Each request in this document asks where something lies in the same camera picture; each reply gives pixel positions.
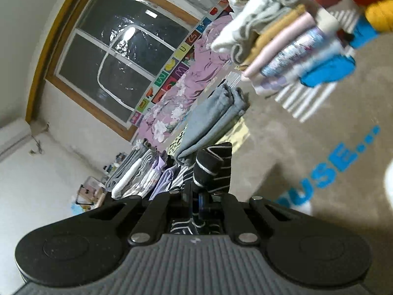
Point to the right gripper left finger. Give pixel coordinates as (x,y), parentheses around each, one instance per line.
(168,213)

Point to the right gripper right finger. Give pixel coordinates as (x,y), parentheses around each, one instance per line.
(234,221)

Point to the black white striped shirt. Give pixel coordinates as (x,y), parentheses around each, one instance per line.
(209,178)

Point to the left stack folded clothes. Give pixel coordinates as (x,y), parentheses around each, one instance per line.
(137,173)

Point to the right stack folded clothes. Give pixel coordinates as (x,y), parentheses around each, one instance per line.
(277,42)

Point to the cluttered wooden desk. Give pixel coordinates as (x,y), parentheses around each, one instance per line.
(91,194)

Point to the Mickey Mouse brown blanket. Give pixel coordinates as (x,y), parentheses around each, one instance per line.
(325,150)

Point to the grey folded garment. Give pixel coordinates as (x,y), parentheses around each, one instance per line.
(210,120)

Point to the purple floral duvet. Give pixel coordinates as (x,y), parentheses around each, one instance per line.
(158,124)

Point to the white air conditioner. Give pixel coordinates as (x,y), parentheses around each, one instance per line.
(13,136)

